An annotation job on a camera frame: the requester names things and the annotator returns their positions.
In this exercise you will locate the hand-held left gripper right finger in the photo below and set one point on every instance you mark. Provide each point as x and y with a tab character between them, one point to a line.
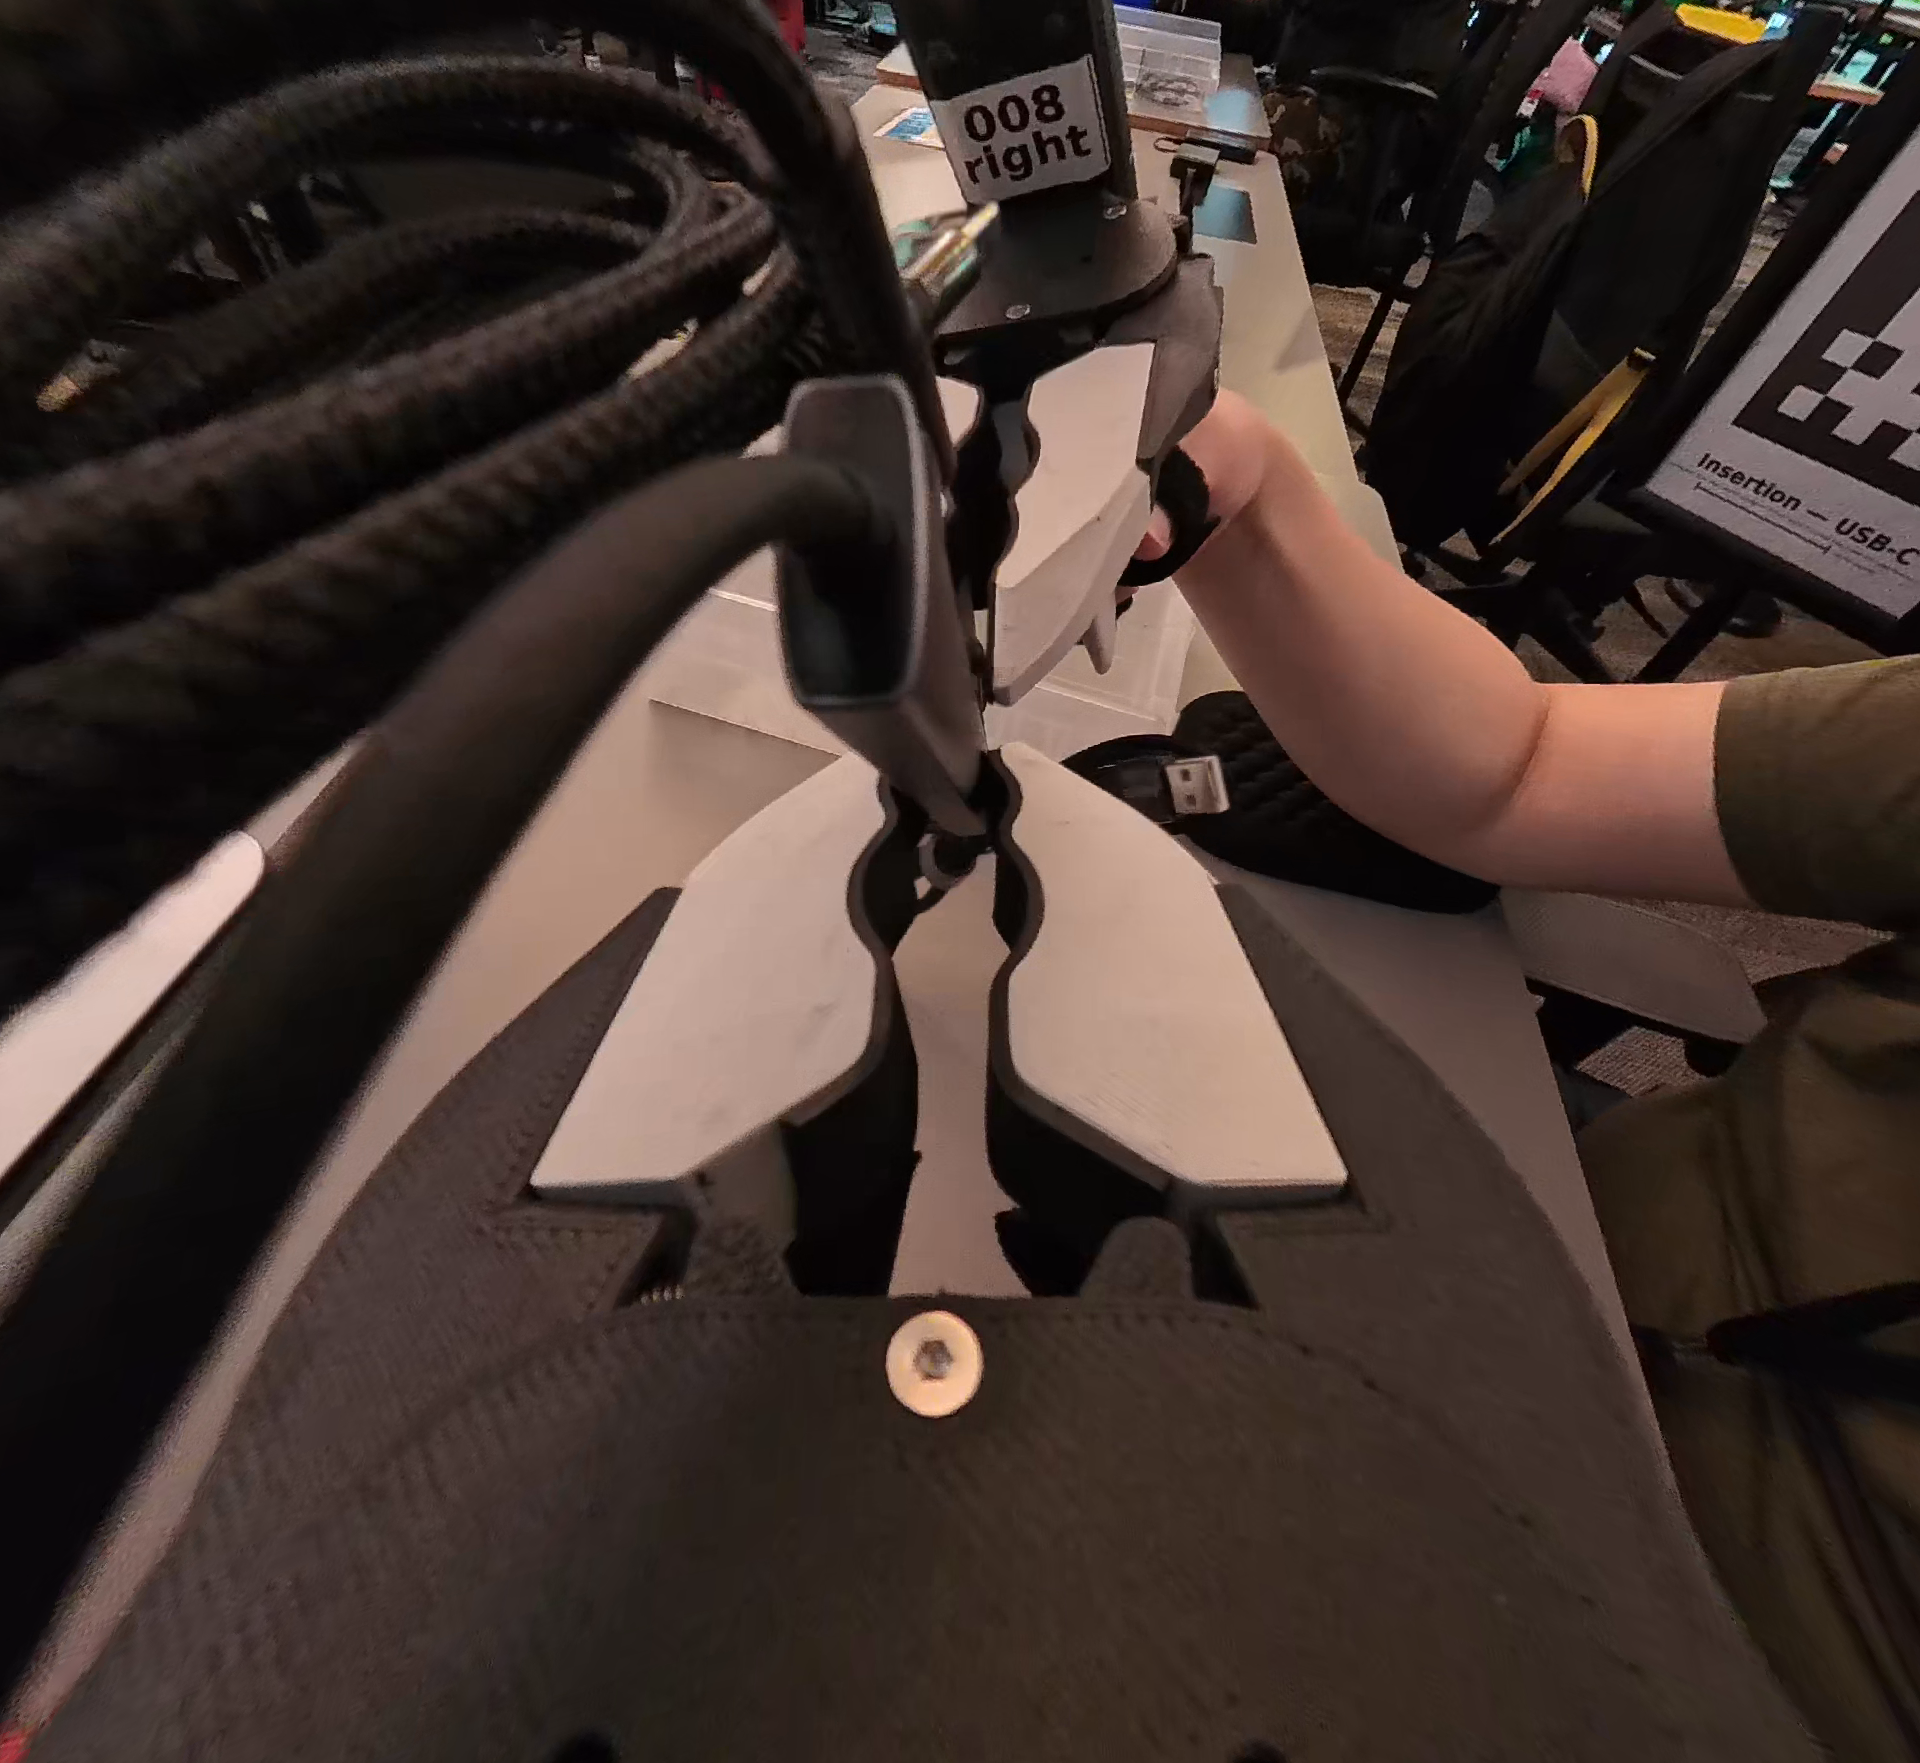
1156	1015

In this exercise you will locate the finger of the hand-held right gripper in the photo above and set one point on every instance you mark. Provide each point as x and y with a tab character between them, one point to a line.
961	403
1081	503

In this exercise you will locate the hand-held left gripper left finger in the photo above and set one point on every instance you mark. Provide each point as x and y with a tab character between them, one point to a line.
722	1015

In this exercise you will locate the grey usb-c hub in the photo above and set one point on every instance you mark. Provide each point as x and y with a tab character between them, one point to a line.
926	593

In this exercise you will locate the person's right forearm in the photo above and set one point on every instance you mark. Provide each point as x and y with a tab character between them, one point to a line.
1424	713

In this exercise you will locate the person's right hand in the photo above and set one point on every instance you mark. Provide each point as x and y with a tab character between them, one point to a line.
1255	482

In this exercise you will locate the clear compartment box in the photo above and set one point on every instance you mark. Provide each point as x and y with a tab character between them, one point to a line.
1170	69

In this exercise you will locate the red fire extinguisher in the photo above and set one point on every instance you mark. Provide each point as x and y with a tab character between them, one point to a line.
789	18

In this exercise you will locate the black ribbed pad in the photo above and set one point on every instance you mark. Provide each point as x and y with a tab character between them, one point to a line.
1321	834

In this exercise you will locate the dark blue mat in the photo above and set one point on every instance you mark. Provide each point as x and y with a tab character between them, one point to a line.
1225	211

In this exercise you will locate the grey chair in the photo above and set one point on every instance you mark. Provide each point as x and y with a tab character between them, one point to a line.
1635	959

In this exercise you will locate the person's olive clothing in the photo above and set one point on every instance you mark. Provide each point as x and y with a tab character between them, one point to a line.
1768	1195

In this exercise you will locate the marker pattern sign board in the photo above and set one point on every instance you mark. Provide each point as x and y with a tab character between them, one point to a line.
1801	410

